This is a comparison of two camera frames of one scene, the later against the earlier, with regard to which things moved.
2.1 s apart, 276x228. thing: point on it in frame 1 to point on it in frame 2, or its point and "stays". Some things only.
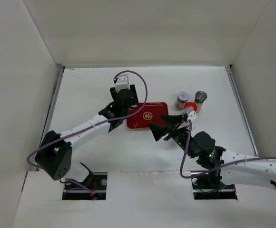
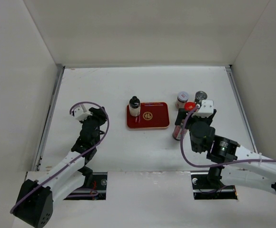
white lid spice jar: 182,97 stays
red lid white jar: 191,104 stays
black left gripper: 134,101 to 98,114
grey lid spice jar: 200,97 stays
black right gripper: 158,131 to 208,120
